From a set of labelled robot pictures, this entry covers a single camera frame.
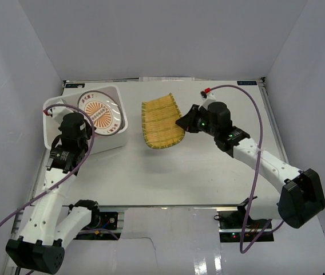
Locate rectangular yellow bamboo tray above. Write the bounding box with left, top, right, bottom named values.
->
left=141, top=93, right=185, bottom=150

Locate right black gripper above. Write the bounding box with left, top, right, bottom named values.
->
left=176, top=105, right=219, bottom=138

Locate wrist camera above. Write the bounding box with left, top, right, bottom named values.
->
left=45, top=99, right=70, bottom=124
left=199, top=88, right=216, bottom=110

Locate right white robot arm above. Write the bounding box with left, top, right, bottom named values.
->
left=176, top=102, right=325, bottom=229

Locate right blue table label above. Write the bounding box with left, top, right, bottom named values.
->
left=237, top=81, right=257, bottom=86

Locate orange sunburst patterned plate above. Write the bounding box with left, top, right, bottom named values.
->
left=78, top=91, right=122, bottom=136

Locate white plastic bin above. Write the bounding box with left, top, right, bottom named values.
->
left=43, top=82, right=128, bottom=154

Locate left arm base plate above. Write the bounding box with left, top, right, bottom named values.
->
left=84, top=212, right=118, bottom=230

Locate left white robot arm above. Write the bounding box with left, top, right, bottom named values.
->
left=5, top=112, right=100, bottom=274

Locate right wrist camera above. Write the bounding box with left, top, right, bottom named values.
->
left=199, top=88, right=216, bottom=110

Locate left blue table label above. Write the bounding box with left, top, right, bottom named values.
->
left=65, top=83, right=85, bottom=89

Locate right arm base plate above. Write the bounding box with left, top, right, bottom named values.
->
left=213, top=206, right=267, bottom=243

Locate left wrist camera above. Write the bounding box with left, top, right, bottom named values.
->
left=45, top=99, right=70, bottom=124

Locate blue table label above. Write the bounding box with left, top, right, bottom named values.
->
left=237, top=81, right=257, bottom=86
left=65, top=83, right=85, bottom=89

